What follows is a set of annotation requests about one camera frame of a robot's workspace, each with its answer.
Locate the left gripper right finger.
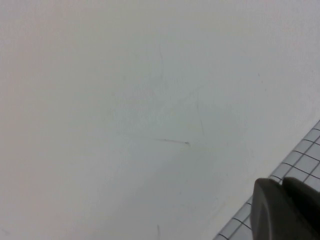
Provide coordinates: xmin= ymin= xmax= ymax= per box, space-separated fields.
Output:
xmin=281 ymin=176 xmax=320 ymax=240

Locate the white black-grid tablecloth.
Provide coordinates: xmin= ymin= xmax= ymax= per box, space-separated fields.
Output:
xmin=212 ymin=119 xmax=320 ymax=240

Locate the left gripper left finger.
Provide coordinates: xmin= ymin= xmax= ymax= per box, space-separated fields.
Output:
xmin=250 ymin=177 xmax=298 ymax=240

